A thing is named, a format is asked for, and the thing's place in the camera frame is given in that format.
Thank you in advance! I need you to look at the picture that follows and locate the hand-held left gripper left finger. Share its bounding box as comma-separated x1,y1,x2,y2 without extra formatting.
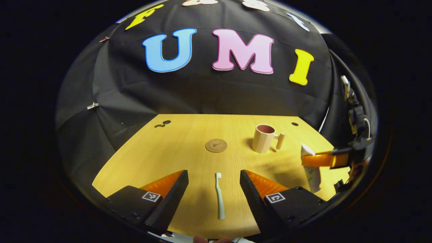
102,169,189,235

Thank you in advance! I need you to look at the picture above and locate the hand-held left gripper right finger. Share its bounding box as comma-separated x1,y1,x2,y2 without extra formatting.
240,169,330,237

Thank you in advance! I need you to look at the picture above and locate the white toothpaste tube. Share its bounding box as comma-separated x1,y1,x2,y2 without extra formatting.
300,143,322,193

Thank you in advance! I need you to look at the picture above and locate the pale green toothbrush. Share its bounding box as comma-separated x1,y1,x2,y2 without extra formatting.
215,172,226,220

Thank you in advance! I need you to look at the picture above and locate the beige cup with handle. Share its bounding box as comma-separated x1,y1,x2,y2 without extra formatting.
251,124,286,154

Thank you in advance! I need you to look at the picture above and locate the round brown coaster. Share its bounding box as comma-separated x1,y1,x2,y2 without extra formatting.
205,138,228,153

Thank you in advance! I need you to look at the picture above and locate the wooden desktop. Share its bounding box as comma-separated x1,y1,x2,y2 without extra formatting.
92,114,351,239

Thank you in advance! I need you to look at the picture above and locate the black backdrop cloth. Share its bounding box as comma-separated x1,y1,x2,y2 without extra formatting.
56,0,377,189

